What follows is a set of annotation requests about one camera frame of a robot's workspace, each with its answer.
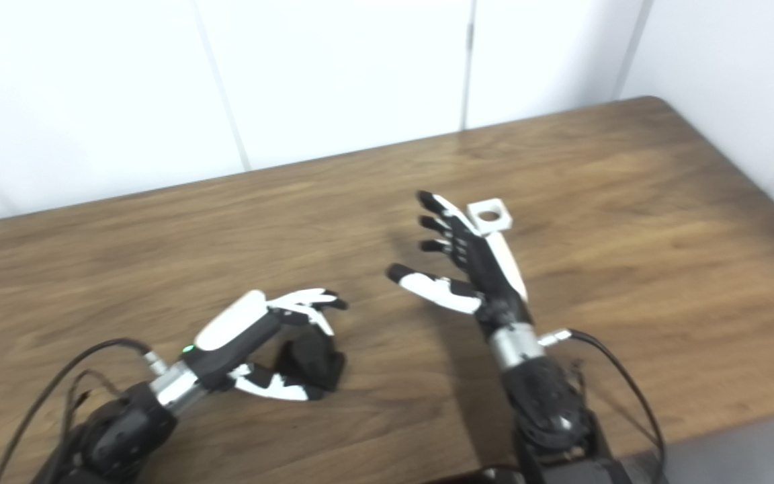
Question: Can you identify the thin black left arm wire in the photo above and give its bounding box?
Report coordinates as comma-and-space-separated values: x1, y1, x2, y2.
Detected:
61, 367, 122, 431

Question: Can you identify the white square piece with hole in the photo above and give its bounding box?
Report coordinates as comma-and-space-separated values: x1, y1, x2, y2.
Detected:
466, 198, 515, 236

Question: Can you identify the thick black left wrist cable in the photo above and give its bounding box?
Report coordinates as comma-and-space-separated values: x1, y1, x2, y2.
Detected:
0, 337, 167, 484

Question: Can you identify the black peg with square base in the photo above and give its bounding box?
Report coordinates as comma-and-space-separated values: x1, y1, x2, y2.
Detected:
273, 329, 347, 397

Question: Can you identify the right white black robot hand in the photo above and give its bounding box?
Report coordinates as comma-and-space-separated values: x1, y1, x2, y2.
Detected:
386, 190, 548, 372

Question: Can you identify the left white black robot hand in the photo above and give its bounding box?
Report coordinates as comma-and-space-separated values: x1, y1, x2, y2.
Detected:
148, 288, 349, 412

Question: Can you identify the thick black right wrist cable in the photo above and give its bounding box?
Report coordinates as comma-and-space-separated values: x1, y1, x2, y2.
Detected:
538, 328, 667, 484

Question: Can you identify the thick black wrist cable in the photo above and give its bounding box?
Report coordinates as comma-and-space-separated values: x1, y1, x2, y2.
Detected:
0, 337, 167, 484
538, 328, 667, 484

